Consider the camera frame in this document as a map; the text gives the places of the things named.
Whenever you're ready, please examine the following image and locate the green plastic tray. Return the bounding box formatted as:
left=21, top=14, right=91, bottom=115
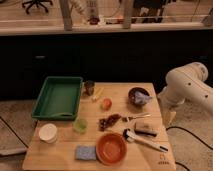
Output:
left=32, top=76, right=83, bottom=121

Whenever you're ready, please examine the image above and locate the yellow banana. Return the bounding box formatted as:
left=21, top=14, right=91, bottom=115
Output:
left=92, top=88, right=104, bottom=101

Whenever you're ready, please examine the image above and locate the green plastic cup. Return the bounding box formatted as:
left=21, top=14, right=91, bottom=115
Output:
left=73, top=119, right=87, bottom=134

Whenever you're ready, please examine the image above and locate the bunch of dark grapes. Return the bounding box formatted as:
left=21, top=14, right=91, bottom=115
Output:
left=99, top=114, right=121, bottom=131

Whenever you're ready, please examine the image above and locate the red yellow apple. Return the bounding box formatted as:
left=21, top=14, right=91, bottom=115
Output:
left=101, top=98, right=112, bottom=110

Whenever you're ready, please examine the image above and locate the black floor cable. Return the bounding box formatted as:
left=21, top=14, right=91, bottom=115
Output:
left=166, top=125, right=213, bottom=171

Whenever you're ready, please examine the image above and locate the orange bowl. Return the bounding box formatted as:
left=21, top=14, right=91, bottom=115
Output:
left=96, top=133, right=127, bottom=166

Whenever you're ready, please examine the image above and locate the blue sponge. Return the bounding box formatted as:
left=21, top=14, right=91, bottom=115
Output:
left=75, top=146, right=96, bottom=160

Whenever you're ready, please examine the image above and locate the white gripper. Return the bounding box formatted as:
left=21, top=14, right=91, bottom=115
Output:
left=157, top=95, right=178, bottom=127

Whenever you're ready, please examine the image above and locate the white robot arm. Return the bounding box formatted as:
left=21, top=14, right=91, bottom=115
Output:
left=157, top=62, right=213, bottom=126

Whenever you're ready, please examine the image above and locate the metal fork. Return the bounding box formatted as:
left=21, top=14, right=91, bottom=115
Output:
left=122, top=114, right=151, bottom=122

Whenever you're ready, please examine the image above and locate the crumpled blue grey cloth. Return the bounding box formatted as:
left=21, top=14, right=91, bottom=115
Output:
left=134, top=91, right=151, bottom=105

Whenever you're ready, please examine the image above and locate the black office chair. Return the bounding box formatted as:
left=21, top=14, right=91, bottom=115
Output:
left=22, top=0, right=53, bottom=14

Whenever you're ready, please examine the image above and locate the white paper cup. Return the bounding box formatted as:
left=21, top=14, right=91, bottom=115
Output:
left=38, top=123, right=57, bottom=143

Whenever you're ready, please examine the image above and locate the small metal cup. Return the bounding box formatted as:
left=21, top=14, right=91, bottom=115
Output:
left=84, top=80, right=95, bottom=96

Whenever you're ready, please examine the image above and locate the dark brown bowl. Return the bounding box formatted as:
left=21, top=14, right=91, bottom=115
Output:
left=128, top=87, right=151, bottom=107

